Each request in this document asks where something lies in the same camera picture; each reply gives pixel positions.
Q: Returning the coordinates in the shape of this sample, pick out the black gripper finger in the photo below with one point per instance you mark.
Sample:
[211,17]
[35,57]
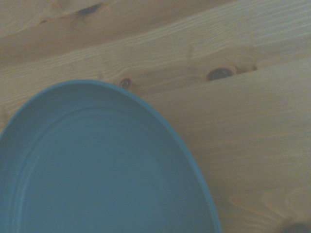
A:
[297,228]

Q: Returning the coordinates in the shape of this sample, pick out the dark teal round plate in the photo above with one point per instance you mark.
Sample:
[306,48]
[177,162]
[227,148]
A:
[97,165]

